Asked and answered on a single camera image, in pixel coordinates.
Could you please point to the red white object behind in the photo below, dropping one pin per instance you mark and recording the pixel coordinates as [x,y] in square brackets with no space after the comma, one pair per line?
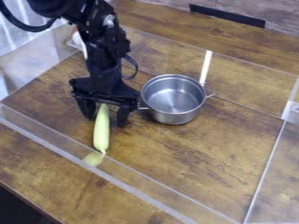
[77,42]

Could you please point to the clear acrylic enclosure panel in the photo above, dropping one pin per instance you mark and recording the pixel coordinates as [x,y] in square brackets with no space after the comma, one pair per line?
[273,205]

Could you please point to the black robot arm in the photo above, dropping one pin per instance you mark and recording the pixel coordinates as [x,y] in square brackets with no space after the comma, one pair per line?
[107,46]

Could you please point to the black wall strip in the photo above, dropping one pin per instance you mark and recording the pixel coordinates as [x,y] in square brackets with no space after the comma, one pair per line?
[246,20]

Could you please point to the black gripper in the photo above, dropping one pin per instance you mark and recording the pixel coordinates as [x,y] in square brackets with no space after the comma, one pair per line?
[105,87]

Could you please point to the stainless steel pot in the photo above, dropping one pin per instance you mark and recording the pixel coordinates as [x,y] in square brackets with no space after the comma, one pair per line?
[173,97]

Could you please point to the green handled metal spoon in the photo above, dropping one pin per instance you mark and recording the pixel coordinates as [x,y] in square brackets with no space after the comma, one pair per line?
[102,129]

